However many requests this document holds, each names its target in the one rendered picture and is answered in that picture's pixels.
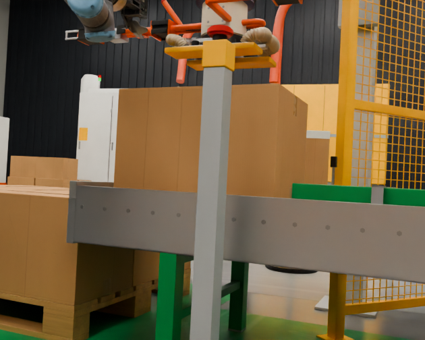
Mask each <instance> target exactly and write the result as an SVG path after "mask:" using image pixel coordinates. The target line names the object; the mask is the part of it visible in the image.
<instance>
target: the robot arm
mask: <svg viewBox="0 0 425 340"><path fill-rule="evenodd" d="M64 1H65V2H66V3H67V4H68V5H69V7H70V8H71V10H72V11H73V12H74V13H75V14H76V15H77V17H78V18H79V20H80V21H81V23H82V24H83V26H84V29H85V33H84V35H85V37H86V40H88V41H90V42H94V43H104V42H109V41H111V40H113V39H114V38H115V25H114V15H113V13H115V12H116V11H120V14H121V16H122V18H123V20H124V22H125V25H126V27H127V28H128V29H129V30H130V31H131V32H133V33H134V34H135V35H136V36H137V37H139V38H141V39H144V37H143V35H142V34H144V33H146V32H148V29H147V28H146V27H144V26H141V25H140V24H139V22H138V21H137V20H131V19H132V18H135V17H139V18H140V19H141V20H145V19H147V18H146V16H147V9H148V0H64ZM141 17H143V18H141Z"/></svg>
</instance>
